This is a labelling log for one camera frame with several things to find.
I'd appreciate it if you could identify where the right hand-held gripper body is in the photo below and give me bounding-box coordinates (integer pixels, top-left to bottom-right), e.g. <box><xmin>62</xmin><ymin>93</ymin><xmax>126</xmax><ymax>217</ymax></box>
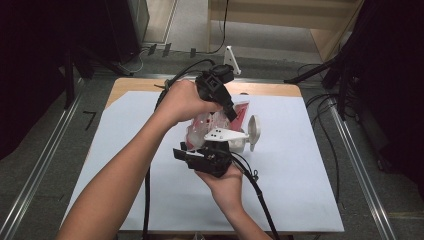
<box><xmin>186</xmin><ymin>128</ymin><xmax>250</xmax><ymax>179</ymax></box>

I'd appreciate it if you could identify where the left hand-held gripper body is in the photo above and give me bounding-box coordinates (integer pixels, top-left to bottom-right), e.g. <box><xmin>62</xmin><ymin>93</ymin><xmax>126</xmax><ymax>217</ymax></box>
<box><xmin>194</xmin><ymin>45</ymin><xmax>243</xmax><ymax>105</ymax></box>

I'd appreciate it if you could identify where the red and white spouted pouch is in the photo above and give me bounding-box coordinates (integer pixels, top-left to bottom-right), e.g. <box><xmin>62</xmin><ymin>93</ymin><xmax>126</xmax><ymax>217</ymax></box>
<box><xmin>184</xmin><ymin>101</ymin><xmax>250</xmax><ymax>152</ymax></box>

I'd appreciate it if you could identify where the clear jug with white lid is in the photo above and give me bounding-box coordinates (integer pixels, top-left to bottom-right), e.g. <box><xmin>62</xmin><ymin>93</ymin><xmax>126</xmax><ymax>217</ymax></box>
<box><xmin>228</xmin><ymin>114</ymin><xmax>262</xmax><ymax>154</ymax></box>

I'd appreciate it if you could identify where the person's right hand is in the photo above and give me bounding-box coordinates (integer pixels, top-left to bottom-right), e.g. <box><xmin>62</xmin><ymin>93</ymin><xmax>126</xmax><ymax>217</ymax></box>
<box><xmin>196</xmin><ymin>163</ymin><xmax>245</xmax><ymax>206</ymax></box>

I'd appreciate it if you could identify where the person's left hand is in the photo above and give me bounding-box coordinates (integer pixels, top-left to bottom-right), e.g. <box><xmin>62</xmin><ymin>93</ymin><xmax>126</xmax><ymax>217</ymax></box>
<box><xmin>154</xmin><ymin>79</ymin><xmax>223</xmax><ymax>127</ymax></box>

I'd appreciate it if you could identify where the white paper sheet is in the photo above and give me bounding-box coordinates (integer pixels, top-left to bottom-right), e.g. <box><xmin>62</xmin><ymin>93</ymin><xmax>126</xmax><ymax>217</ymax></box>
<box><xmin>61</xmin><ymin>90</ymin><xmax>345</xmax><ymax>233</ymax></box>

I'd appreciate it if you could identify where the light wooden shelf unit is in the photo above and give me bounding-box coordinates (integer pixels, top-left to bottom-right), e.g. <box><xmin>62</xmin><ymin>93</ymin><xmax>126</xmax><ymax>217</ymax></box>
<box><xmin>206</xmin><ymin>0</ymin><xmax>365</xmax><ymax>63</ymax></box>

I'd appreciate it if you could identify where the black cabinet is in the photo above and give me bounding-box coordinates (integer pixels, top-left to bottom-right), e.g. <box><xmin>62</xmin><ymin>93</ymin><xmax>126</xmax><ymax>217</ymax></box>
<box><xmin>104</xmin><ymin>0</ymin><xmax>150</xmax><ymax>64</ymax></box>

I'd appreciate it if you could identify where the black tripod stand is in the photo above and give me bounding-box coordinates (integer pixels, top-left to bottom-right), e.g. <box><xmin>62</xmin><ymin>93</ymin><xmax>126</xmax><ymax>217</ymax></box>
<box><xmin>283</xmin><ymin>0</ymin><xmax>371</xmax><ymax>121</ymax></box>

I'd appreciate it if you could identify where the black metal stand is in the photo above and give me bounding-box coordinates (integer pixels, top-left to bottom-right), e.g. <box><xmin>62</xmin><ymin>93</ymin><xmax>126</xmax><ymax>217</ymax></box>
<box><xmin>63</xmin><ymin>46</ymin><xmax>134</xmax><ymax>109</ymax></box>

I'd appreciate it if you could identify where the left hand-held gripper cable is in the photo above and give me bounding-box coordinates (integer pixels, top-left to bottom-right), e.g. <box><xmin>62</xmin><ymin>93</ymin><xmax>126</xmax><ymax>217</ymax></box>
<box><xmin>142</xmin><ymin>59</ymin><xmax>216</xmax><ymax>240</ymax></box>

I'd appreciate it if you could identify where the hand-held gripper cable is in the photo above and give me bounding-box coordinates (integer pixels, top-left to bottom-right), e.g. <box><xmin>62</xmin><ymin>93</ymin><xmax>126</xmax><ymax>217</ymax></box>
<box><xmin>142</xmin><ymin>59</ymin><xmax>216</xmax><ymax>240</ymax></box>
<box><xmin>229</xmin><ymin>153</ymin><xmax>282</xmax><ymax>240</ymax></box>

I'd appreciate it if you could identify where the right hand-held gripper cable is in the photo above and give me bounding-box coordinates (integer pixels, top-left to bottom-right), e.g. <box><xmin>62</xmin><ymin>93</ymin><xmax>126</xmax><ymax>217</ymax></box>
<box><xmin>229</xmin><ymin>153</ymin><xmax>282</xmax><ymax>240</ymax></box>

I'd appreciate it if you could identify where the hanging black cable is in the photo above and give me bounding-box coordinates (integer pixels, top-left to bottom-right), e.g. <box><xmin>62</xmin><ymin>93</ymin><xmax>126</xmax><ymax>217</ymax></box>
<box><xmin>207</xmin><ymin>0</ymin><xmax>230</xmax><ymax>55</ymax></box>

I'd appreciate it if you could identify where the white floor cable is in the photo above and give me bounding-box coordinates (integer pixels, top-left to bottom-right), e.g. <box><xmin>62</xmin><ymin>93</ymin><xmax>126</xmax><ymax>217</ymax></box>
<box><xmin>116</xmin><ymin>48</ymin><xmax>150</xmax><ymax>76</ymax></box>

